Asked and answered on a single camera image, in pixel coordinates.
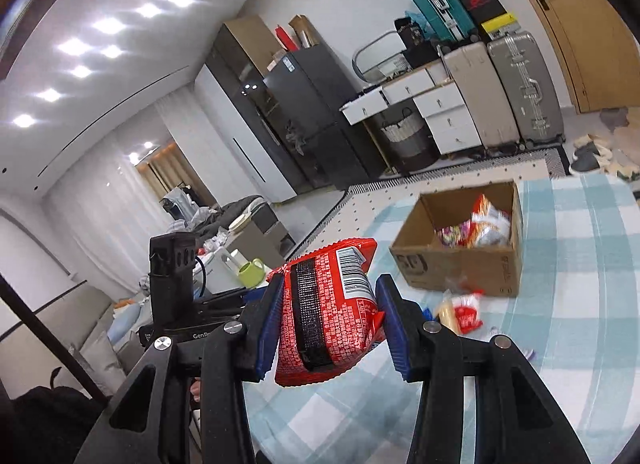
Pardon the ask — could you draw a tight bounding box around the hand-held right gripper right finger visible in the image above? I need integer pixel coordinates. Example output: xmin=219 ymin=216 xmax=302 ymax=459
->
xmin=374 ymin=273 xmax=591 ymax=464

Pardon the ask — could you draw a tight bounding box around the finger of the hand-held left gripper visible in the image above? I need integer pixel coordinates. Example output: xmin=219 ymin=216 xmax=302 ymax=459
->
xmin=195 ymin=288 xmax=263 ymax=319

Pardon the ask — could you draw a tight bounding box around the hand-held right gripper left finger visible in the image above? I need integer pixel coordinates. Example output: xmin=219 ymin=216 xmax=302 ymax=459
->
xmin=75 ymin=274 xmax=287 ymax=464

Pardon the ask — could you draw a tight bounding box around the red black-banded snack packet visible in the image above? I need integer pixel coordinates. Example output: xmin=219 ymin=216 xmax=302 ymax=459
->
xmin=266 ymin=238 xmax=387 ymax=387

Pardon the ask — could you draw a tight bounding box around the small red white packet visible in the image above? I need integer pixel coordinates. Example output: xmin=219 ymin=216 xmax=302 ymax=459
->
xmin=435 ymin=291 xmax=484 ymax=335

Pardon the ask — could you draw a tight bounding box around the purple grape candy packet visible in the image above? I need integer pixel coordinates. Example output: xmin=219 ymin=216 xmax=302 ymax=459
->
xmin=436 ymin=224 xmax=473 ymax=249

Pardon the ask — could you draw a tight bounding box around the brown cardboard box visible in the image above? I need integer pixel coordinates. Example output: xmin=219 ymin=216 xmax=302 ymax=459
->
xmin=389 ymin=180 xmax=524 ymax=298

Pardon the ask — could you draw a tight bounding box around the white marble side table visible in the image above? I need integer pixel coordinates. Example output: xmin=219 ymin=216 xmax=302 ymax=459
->
xmin=192 ymin=254 xmax=273 ymax=309

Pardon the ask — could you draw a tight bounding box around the green mug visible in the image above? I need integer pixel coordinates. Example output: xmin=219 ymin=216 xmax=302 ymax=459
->
xmin=237 ymin=259 xmax=266 ymax=289

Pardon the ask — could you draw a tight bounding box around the white pitcher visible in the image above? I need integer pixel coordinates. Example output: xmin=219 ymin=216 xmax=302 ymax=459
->
xmin=220 ymin=249 xmax=243 ymax=285

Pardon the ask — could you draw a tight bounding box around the pile of clothes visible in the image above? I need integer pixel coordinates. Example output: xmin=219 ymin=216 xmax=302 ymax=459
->
xmin=160 ymin=185 xmax=221 ymax=239

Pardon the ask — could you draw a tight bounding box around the light blue pillow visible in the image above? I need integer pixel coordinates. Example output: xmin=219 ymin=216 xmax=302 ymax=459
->
xmin=107 ymin=304 xmax=146 ymax=345

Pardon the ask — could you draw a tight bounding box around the beige bedside cabinet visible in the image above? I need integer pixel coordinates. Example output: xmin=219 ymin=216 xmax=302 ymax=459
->
xmin=227 ymin=204 xmax=296 ymax=265

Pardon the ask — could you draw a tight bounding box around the white sheer curtain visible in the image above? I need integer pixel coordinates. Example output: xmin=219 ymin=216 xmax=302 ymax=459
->
xmin=45 ymin=134 xmax=201 ymax=295

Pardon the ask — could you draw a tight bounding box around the yellow curtain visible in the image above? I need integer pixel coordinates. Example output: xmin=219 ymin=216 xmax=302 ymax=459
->
xmin=137 ymin=144 xmax=196 ymax=199

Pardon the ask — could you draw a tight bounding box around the light grey sofa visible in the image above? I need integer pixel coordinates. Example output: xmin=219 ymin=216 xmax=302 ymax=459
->
xmin=65 ymin=284 xmax=151 ymax=395

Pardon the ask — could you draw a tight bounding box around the cream dotted rug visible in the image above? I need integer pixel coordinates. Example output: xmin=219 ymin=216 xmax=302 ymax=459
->
xmin=280 ymin=144 xmax=571 ymax=285

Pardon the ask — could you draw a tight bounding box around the dark wooden pole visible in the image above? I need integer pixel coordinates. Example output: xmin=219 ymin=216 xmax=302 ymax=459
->
xmin=0 ymin=274 xmax=111 ymax=400

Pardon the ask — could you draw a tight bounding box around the white wardrobe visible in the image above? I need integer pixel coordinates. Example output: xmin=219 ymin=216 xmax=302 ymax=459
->
xmin=194 ymin=66 xmax=296 ymax=202

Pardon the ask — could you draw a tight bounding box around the black backpack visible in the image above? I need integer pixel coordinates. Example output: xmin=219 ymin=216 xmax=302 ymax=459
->
xmin=10 ymin=369 xmax=108 ymax=464

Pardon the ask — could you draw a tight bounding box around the woven laundry basket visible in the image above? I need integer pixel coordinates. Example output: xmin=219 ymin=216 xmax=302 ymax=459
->
xmin=378 ymin=108 xmax=440 ymax=172

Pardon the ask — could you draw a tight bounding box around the dark grey refrigerator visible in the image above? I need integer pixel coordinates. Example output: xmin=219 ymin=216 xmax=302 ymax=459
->
xmin=262 ymin=41 xmax=388 ymax=189

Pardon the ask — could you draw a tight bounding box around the tall dark glass cabinet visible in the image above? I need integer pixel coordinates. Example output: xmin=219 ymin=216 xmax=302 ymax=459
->
xmin=205 ymin=14 xmax=321 ymax=189

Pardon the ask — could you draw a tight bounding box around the white drawer desk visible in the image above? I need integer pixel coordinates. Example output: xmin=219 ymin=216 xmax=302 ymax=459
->
xmin=340 ymin=61 xmax=483 ymax=155

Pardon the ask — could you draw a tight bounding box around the group of ceiling spotlights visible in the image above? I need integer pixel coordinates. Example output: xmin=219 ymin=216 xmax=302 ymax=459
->
xmin=12 ymin=0 xmax=196 ymax=129

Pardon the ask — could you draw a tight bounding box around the beige suitcase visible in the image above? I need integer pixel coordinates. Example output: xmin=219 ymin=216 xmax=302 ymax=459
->
xmin=439 ymin=41 xmax=521 ymax=152

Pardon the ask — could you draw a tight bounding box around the grey slipper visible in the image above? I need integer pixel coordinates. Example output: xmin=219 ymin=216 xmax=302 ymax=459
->
xmin=570 ymin=141 xmax=611 ymax=175

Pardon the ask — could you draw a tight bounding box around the tall open cardboard box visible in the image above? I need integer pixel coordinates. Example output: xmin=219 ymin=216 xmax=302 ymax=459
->
xmin=289 ymin=14 xmax=321 ymax=49

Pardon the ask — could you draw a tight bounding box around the black storage box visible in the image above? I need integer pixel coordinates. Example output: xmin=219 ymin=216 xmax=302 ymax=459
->
xmin=400 ymin=41 xmax=441 ymax=69

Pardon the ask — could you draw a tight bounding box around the silver grey suitcase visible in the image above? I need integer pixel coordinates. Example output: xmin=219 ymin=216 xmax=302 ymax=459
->
xmin=486 ymin=31 xmax=566 ymax=147

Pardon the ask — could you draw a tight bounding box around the black bag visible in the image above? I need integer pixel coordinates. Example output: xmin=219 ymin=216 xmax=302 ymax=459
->
xmin=394 ymin=16 xmax=426 ymax=52

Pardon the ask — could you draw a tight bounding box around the grey floor cloth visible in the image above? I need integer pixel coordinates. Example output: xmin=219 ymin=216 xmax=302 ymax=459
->
xmin=600 ymin=108 xmax=631 ymax=135

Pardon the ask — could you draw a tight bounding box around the blue plastic bag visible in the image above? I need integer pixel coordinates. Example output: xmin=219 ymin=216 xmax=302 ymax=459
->
xmin=405 ymin=11 xmax=431 ymax=39

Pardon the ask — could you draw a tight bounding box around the large black shoe box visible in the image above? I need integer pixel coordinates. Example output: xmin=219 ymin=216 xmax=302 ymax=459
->
xmin=470 ymin=0 xmax=511 ymax=24

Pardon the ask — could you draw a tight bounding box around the wooden door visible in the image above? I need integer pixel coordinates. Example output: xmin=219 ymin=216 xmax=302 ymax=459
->
xmin=487 ymin=0 xmax=640 ymax=114

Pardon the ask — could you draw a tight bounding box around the black cable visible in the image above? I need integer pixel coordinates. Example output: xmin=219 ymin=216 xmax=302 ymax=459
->
xmin=194 ymin=255 xmax=210 ymax=295

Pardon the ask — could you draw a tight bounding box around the chrome oval frame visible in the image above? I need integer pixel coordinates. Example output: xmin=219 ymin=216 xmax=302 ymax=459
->
xmin=351 ymin=30 xmax=406 ymax=83

